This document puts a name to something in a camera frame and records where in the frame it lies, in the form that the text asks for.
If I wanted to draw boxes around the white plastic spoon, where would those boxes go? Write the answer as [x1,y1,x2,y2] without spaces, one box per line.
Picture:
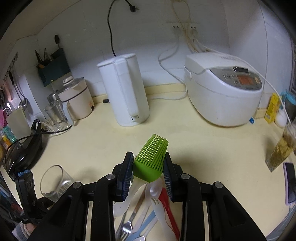
[145,178,163,200]

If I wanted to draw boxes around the yellow box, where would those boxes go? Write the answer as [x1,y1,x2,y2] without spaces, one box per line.
[264,93,280,123]

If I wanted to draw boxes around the white power cable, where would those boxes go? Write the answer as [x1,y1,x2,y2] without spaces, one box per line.
[147,0,290,121]

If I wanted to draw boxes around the beige electric cooking pot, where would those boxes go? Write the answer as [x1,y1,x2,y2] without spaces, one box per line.
[57,76,95,121]

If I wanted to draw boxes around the clear glass pitcher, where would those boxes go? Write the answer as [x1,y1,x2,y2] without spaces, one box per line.
[45,91,74,131]

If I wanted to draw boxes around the red plastic spoon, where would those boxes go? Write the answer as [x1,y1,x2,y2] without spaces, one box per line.
[159,188,180,240]

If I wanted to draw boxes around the white rice cooker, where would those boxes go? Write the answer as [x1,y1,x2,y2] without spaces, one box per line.
[184,52,263,127]

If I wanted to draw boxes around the white electric kettle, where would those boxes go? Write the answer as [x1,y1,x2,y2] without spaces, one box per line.
[97,53,150,126]

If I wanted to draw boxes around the green silicone basting brush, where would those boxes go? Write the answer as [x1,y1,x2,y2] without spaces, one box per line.
[113,133,169,217]

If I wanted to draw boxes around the dark green wall holder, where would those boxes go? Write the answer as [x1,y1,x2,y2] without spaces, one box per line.
[36,48,70,87]

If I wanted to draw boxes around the blue plastic utensil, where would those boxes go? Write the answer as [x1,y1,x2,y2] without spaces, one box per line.
[126,211,158,241]

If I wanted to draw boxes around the metal fork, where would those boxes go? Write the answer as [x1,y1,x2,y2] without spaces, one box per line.
[115,191,145,240]

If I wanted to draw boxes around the smartphone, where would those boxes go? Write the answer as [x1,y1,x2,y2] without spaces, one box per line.
[283,162,295,205]

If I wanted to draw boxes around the glass of tea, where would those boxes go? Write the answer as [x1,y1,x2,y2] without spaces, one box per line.
[265,122,295,172]

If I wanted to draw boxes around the black appliance at left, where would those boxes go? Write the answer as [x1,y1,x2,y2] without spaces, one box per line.
[3,119,43,181]

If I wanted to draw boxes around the white plastic spork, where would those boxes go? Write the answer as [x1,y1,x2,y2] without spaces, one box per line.
[151,198,177,241]

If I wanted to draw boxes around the black power cable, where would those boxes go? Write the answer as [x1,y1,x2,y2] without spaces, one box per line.
[107,0,139,58]

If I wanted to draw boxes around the clear ribbed drinking glass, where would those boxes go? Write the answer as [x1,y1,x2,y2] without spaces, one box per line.
[40,165,74,203]

